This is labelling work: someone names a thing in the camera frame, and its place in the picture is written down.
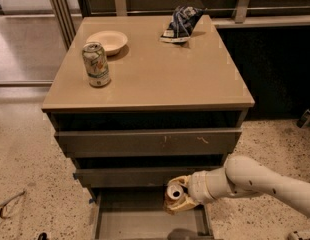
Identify grey cable on floor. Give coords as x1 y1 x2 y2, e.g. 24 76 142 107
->
0 190 25 220

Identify middle grey drawer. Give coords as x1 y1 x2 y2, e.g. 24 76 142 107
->
74 166 217 188

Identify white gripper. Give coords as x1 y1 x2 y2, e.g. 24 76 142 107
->
164 171 214 215

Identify grey drawer cabinet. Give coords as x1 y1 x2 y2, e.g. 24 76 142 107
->
41 14 256 240

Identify white shallow bowl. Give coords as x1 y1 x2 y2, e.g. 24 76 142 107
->
86 31 128 56

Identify blue chip bag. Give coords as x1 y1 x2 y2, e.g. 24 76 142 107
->
160 6 204 44

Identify dark object by wall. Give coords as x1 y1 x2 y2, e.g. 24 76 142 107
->
296 109 310 128

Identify open bottom grey drawer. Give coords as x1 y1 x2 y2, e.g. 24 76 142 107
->
92 188 214 240

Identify orange soda can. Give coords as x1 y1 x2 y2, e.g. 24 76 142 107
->
164 184 184 209

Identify white object bottom right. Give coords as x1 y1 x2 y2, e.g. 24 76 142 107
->
287 229 310 240

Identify top grey drawer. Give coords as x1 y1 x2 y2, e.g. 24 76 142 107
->
55 128 242 158

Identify green white soda can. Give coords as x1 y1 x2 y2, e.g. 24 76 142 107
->
82 42 111 87

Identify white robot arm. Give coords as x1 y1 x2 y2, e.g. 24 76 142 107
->
164 156 310 218

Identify small black floor object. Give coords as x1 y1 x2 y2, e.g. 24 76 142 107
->
37 232 48 240

